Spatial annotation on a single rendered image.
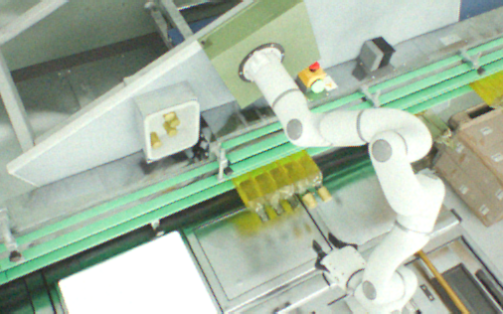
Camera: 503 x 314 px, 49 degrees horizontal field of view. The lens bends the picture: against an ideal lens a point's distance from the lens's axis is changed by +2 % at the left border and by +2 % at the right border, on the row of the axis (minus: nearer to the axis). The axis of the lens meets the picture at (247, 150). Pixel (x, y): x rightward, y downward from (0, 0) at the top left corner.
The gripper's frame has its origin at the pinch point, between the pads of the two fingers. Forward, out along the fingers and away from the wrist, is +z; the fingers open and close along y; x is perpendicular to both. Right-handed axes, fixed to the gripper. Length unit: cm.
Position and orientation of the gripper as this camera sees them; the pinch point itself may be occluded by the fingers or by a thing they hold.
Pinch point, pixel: (324, 243)
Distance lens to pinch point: 160.0
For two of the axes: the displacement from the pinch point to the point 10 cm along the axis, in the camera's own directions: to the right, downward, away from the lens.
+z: -4.7, -5.1, 7.2
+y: 8.8, -3.4, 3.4
